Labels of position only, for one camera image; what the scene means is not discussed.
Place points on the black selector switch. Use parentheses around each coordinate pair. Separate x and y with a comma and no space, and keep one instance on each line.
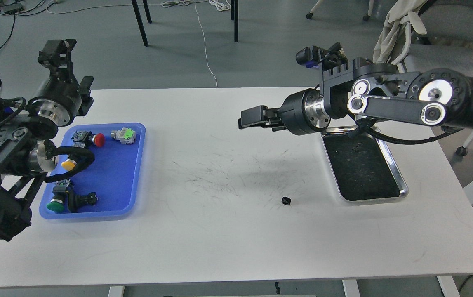
(75,201)

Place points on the blue plastic tray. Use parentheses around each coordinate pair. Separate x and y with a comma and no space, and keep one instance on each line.
(113,176)

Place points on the green grey connector block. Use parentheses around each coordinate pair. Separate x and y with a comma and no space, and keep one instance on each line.
(124,135)

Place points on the green push button switch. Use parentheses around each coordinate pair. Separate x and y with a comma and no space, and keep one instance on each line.
(62,191)

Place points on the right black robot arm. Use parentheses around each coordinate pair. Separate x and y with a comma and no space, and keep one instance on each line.
(369,92)

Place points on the red push button switch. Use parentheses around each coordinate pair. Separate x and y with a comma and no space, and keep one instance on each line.
(85,139)

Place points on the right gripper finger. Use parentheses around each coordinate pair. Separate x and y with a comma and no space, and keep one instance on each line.
(259,116)

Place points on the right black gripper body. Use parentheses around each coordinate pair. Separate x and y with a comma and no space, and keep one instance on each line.
(303,113)

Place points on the silver metal tray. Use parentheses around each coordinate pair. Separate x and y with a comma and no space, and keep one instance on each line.
(363,167)

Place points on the grey office chair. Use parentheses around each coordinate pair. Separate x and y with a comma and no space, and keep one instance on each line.
(449,39)

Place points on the yellow push button switch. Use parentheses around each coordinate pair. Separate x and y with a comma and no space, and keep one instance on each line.
(68,164)

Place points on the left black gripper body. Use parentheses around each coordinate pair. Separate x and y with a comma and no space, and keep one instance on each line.
(57,100)

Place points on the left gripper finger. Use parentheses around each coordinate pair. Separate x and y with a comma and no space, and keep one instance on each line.
(56,57)
(84,91)

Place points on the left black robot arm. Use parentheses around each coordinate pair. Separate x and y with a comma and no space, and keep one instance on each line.
(28,156)

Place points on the beige jacket on chair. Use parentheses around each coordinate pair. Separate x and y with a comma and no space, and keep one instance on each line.
(403,14)

